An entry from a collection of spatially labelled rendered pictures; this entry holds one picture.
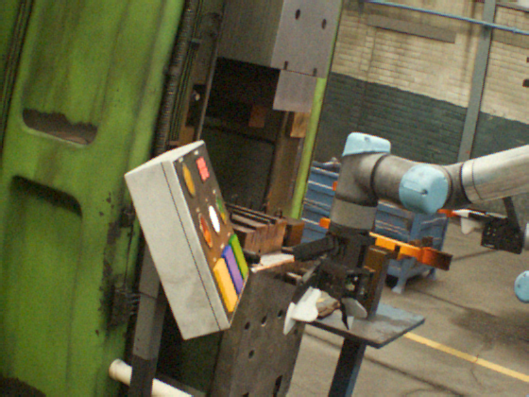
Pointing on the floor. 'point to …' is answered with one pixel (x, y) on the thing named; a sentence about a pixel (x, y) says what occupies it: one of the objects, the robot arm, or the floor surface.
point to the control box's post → (146, 345)
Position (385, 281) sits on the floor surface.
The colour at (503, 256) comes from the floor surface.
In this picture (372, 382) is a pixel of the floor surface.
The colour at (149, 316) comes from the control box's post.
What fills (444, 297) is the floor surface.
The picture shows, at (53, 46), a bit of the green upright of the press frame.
